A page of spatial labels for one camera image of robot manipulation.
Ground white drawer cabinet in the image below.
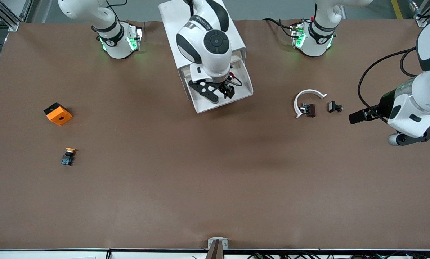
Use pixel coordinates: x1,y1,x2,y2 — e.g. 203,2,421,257
158,0,247,90

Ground orange button box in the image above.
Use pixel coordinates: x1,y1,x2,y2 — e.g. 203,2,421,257
44,102,73,126

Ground yellow push button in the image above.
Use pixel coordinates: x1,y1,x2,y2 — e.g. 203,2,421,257
60,147,77,167

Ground white half-ring pipe clamp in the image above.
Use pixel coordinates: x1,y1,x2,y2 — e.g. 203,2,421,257
294,89,327,119

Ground aluminium frame profile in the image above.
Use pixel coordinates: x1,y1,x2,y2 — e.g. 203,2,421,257
409,0,430,28
0,0,33,31

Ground grey metal table bracket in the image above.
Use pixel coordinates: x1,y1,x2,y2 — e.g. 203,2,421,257
208,237,228,250

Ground dark brown upright post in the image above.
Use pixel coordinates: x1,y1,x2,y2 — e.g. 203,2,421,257
206,240,224,259

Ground tangled black cables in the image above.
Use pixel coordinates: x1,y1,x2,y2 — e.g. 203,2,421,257
247,253,430,259

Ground white table edge rail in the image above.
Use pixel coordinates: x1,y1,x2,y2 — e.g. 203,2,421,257
0,248,430,259

